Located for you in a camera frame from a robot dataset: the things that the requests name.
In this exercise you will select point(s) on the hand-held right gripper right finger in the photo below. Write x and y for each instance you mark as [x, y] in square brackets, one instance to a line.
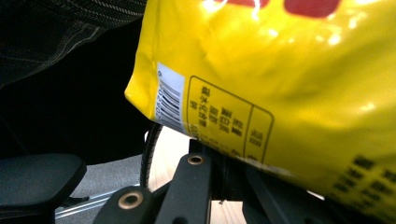
[274, 199]

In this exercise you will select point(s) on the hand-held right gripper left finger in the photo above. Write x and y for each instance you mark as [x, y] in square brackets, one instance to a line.
[218, 174]

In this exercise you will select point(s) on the yellow refill pouch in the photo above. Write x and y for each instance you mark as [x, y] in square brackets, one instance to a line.
[264, 77]

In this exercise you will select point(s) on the aluminium floor rail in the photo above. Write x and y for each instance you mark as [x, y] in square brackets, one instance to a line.
[93, 202]

